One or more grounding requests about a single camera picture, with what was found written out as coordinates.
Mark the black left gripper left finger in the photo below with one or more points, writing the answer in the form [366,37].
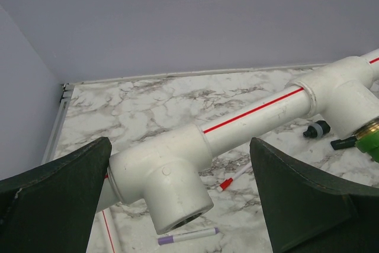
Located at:
[51,208]

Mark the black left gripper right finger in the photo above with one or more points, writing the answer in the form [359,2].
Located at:
[309,210]

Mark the black grey hose connector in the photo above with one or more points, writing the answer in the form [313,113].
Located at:
[317,130]

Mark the white PVC pipe frame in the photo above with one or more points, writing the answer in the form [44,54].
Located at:
[164,171]

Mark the black orange highlighter marker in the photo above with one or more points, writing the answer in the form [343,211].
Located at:
[344,144]

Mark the purple capped white marker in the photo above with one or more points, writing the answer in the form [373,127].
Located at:
[188,236]

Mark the red capped white marker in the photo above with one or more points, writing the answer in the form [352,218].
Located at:
[226,183]

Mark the green water faucet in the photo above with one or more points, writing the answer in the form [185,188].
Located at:
[367,139]

